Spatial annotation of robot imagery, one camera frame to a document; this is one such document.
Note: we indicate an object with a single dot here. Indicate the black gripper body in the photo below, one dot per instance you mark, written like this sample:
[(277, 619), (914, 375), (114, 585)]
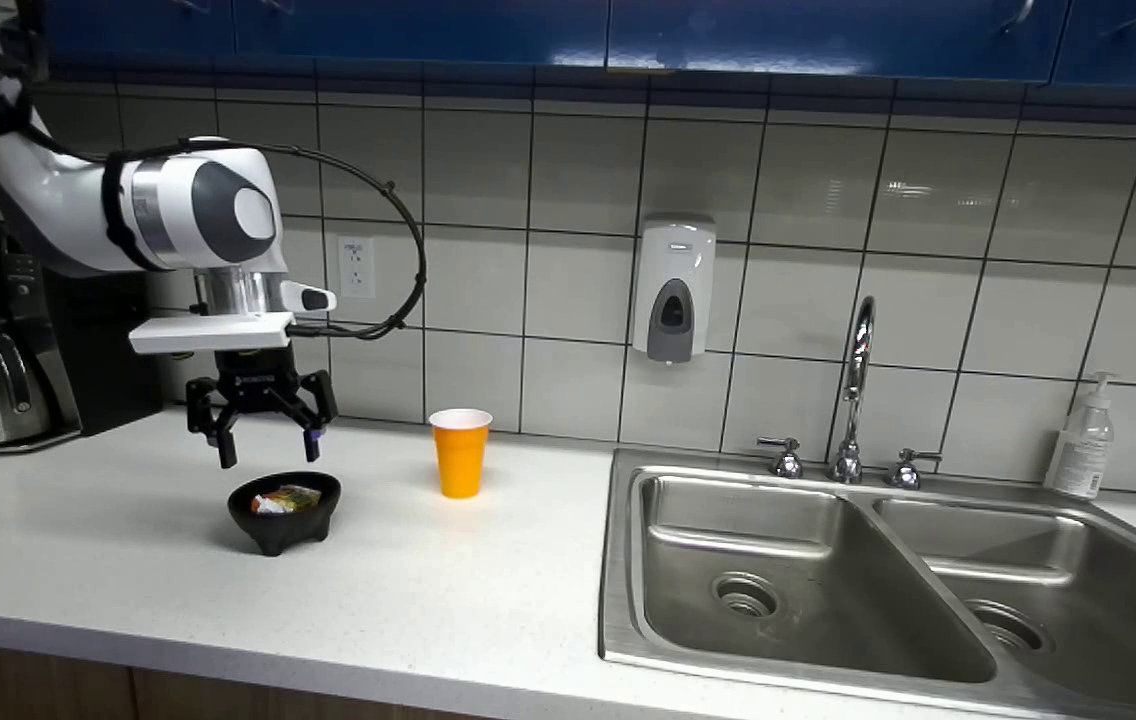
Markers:
[(258, 383)]

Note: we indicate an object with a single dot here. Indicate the blue upper cabinets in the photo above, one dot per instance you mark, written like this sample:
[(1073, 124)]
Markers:
[(1004, 40)]

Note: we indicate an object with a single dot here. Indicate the white wall outlet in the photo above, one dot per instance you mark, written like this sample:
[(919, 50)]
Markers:
[(353, 264)]

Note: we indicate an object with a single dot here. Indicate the white soap dispenser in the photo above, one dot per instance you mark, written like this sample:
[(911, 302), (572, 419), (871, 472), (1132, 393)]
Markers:
[(675, 291)]

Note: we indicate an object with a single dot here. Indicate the stainless steel double sink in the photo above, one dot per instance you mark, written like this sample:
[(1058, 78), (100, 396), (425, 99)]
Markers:
[(960, 598)]

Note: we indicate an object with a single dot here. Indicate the clear soap bottle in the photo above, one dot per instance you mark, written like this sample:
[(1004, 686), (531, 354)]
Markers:
[(1084, 447)]

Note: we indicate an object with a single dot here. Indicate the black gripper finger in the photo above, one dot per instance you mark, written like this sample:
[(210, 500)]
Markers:
[(224, 447), (314, 428)]

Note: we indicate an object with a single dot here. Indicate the black stone bowl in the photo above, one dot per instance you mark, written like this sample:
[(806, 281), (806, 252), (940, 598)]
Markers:
[(273, 532)]

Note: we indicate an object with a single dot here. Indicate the chrome sink faucet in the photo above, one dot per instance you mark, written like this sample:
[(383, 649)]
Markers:
[(845, 452)]

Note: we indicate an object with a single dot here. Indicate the black steel coffee maker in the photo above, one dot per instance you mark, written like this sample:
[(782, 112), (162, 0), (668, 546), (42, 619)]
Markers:
[(67, 365)]

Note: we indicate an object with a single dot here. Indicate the orange plastic cup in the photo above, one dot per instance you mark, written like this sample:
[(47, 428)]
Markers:
[(462, 440)]

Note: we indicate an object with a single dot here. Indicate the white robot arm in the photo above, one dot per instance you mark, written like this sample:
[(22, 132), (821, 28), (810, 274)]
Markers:
[(205, 204)]

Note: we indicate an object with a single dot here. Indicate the wooden lower drawers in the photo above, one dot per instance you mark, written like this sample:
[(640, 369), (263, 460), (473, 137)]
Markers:
[(78, 691)]

